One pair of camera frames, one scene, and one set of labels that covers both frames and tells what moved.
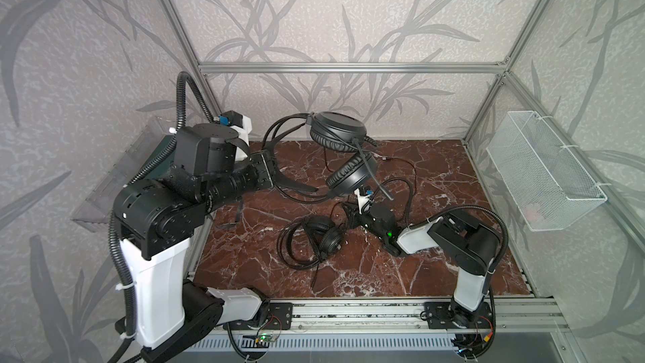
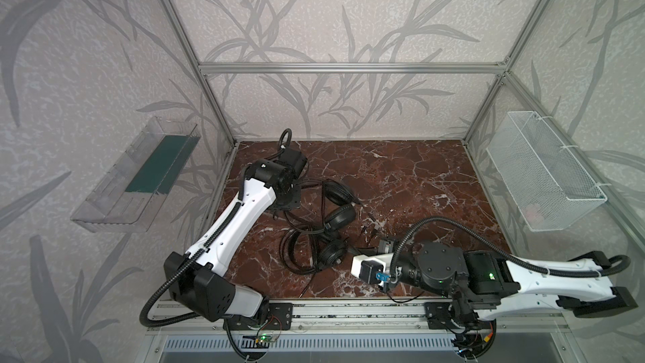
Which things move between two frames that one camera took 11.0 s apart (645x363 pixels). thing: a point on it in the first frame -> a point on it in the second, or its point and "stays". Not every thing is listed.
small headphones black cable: (373, 192) -> (282, 253)
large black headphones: (340, 138) -> (341, 213)
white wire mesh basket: (550, 189) stays
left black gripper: (263, 170) -> (293, 194)
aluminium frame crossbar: (351, 67) stays
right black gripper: (367, 213) -> (381, 250)
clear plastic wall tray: (150, 145) stays
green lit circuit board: (265, 337) stays
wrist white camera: (363, 193) -> (370, 269)
